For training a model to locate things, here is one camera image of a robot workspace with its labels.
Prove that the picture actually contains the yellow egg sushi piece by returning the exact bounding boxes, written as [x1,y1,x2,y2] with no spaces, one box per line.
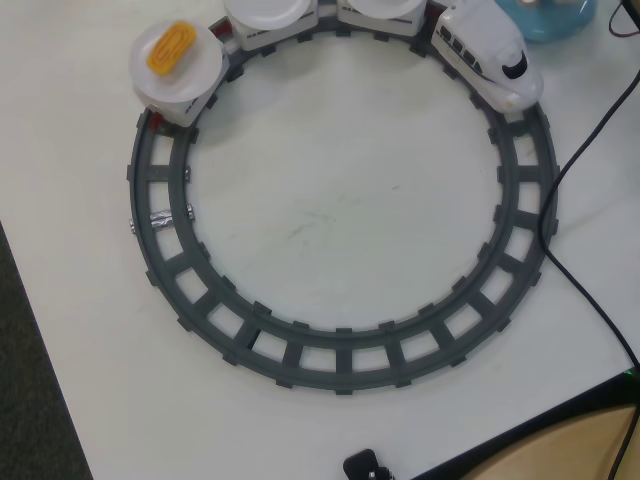
[146,20,196,79]

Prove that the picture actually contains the white Shinkansen toy locomotive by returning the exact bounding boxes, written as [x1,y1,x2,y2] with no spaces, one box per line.
[430,0,545,114]

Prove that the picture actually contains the light blue round dish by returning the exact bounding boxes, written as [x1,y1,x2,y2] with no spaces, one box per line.
[492,0,597,45]

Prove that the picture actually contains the black plug adapter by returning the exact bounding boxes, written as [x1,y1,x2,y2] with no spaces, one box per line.
[343,448,396,480]

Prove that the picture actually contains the light wooden desk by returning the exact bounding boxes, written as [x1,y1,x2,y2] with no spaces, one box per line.
[467,403,640,480]

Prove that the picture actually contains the grey circular toy rail track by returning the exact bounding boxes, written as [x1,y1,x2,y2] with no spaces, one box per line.
[124,0,560,399]

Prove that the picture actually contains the thick black cable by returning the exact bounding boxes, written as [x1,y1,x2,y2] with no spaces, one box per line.
[542,69,640,366]

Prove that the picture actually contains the red motor wire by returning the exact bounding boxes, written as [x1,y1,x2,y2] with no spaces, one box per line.
[608,0,640,39]

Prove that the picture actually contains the thin dark wire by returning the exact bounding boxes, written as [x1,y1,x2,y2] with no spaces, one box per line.
[610,409,640,480]

